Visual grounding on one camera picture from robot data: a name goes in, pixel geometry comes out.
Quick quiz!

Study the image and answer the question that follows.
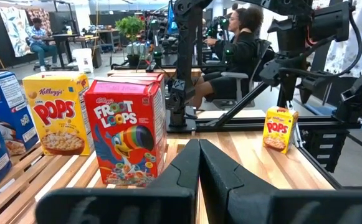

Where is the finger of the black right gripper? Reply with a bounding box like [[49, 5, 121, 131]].
[[259, 60, 295, 110], [295, 73, 325, 105]]

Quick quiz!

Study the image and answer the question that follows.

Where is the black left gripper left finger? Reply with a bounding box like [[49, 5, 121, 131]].
[[35, 138, 202, 224]]

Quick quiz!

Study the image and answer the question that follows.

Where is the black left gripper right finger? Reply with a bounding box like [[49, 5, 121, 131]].
[[199, 138, 362, 224]]

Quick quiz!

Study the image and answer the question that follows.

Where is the yellow Corn Pops box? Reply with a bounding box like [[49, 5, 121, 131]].
[[22, 71, 94, 156], [262, 105, 300, 155]]

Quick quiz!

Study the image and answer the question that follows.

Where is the red Froot Loops box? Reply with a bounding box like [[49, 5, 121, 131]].
[[83, 77, 168, 188], [107, 72, 166, 86]]

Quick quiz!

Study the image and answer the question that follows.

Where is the wooden slatted shelf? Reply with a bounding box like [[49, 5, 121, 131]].
[[0, 136, 181, 224]]

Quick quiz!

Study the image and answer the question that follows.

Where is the pale floral curtain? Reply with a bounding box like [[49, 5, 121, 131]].
[[323, 0, 362, 78]]

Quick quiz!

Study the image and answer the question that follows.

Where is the grey office chair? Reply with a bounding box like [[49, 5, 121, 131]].
[[211, 39, 277, 110]]

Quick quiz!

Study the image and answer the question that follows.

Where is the person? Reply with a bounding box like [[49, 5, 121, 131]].
[[193, 5, 265, 110], [26, 17, 59, 73]]

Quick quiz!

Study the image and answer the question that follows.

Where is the wooden table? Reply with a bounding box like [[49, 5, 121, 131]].
[[107, 67, 204, 79]]

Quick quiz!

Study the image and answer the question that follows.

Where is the blue banner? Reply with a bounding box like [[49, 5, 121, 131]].
[[167, 2, 179, 35]]

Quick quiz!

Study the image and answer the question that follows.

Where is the white bin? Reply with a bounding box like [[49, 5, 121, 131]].
[[71, 47, 95, 75]]

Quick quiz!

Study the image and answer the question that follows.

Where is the small potted plant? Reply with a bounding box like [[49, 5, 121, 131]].
[[115, 15, 146, 67]]

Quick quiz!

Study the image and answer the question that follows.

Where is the black table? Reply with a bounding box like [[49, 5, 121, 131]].
[[42, 32, 87, 70]]

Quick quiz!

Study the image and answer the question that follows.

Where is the red floral curtain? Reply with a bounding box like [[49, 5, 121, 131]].
[[26, 7, 53, 35]]

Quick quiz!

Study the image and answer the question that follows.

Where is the white leaf print curtain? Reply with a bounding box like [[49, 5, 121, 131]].
[[0, 5, 34, 58]]

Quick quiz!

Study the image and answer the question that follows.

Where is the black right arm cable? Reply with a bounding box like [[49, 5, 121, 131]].
[[279, 0, 362, 78]]

